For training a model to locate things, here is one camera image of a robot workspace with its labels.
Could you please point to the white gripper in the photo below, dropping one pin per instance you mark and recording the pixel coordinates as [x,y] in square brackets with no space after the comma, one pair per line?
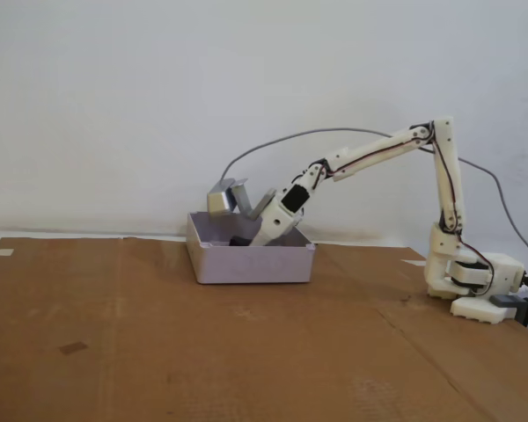
[270,231]

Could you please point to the black rectangular block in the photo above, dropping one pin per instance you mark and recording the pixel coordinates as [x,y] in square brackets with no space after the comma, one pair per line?
[237,241]

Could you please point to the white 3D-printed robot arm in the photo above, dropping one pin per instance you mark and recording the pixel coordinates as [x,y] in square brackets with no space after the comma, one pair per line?
[449,176]

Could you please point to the lilac plastic box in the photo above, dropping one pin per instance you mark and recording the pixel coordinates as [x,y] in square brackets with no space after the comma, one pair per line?
[251,266]

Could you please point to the grey table clamp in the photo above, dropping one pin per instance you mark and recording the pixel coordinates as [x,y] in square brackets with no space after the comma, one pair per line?
[503,301]

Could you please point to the white tape piece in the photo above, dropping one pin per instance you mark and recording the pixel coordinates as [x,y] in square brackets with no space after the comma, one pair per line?
[2,252]

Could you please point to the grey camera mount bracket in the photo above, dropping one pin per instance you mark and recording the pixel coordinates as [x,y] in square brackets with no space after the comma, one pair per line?
[242,202]

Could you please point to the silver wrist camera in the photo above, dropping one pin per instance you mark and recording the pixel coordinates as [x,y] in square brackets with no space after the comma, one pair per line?
[217,200]

